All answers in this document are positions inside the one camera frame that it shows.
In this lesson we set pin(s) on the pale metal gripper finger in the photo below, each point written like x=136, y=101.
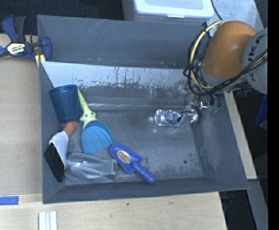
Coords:
x=193, y=118
x=204, y=105

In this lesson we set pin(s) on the yellow and blue toy shovel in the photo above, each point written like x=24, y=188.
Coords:
x=96, y=138

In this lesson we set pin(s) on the blue toy trowel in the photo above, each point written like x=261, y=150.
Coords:
x=127, y=158

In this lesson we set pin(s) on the pale wood board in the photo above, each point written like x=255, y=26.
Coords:
x=17, y=128

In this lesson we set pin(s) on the black and white brush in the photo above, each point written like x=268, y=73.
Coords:
x=56, y=157

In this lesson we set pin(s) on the clear glass cup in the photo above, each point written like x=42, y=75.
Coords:
x=165, y=117

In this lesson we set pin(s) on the dark blue plastic cup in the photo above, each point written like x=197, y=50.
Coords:
x=66, y=104

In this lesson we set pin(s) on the clear plastic bottle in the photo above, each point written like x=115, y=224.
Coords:
x=89, y=166

